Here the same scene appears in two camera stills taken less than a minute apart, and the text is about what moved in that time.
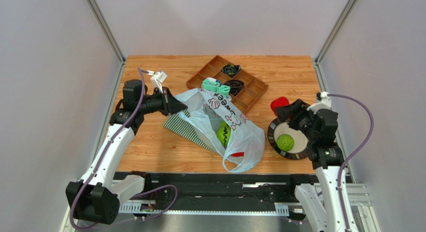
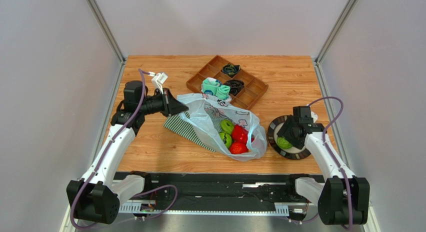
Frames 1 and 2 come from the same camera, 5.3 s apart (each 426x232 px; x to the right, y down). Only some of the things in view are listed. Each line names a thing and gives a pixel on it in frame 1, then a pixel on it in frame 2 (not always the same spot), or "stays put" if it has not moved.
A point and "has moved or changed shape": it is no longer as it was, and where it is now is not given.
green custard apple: (285, 142) stays put
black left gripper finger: (172, 101) stays put
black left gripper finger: (175, 106) stays put
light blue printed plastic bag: (222, 124) has moved or changed shape
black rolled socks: (236, 86) stays put
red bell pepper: (278, 102) -> (240, 133)
